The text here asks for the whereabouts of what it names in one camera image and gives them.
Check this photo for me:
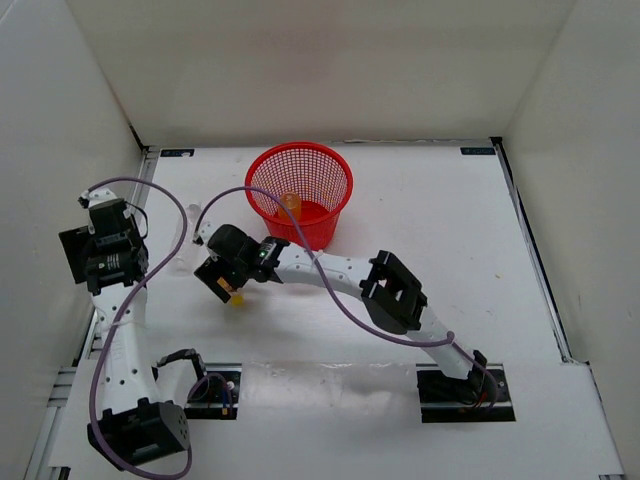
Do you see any small yellow-label plastic bottle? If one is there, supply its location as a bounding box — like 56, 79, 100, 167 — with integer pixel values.
217, 278, 244, 307

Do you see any clear plastic bottle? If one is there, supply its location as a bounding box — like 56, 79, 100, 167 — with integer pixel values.
167, 202, 202, 276

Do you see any orange plastic bottle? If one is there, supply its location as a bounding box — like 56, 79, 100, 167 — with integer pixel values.
278, 192, 302, 222

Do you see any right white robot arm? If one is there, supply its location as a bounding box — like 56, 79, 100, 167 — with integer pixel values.
194, 223, 499, 408

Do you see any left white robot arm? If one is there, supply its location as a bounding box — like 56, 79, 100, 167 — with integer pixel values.
59, 188, 210, 479

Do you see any red mesh plastic bin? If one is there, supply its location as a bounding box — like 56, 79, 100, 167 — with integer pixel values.
245, 142, 354, 250

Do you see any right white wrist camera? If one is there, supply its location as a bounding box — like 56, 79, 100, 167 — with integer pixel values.
193, 222, 215, 246

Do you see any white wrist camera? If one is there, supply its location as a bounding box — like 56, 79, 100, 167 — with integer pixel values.
78, 187, 119, 210
193, 222, 215, 246

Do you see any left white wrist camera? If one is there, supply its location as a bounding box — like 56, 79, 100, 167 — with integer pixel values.
78, 187, 119, 210

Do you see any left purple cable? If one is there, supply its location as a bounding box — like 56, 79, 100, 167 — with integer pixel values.
82, 177, 236, 479

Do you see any purple cable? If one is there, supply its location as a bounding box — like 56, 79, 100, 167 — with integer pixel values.
197, 186, 501, 409
82, 177, 236, 479

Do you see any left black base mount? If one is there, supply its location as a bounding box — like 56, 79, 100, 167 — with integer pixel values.
185, 364, 242, 421

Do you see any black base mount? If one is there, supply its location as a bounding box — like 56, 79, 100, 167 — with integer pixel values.
185, 364, 242, 421
416, 364, 516, 424

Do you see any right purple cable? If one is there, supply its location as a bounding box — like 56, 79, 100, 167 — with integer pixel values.
197, 186, 501, 409

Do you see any left aluminium frame rail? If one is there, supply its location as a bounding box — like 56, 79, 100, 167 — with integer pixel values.
24, 147, 159, 480

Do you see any aluminium frame rail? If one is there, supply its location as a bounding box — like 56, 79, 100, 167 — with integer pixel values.
489, 137, 626, 480
24, 147, 159, 480

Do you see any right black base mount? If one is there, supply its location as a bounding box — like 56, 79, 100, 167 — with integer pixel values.
416, 364, 516, 424

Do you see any right aluminium frame rail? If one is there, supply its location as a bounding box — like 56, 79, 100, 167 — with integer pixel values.
489, 137, 626, 480

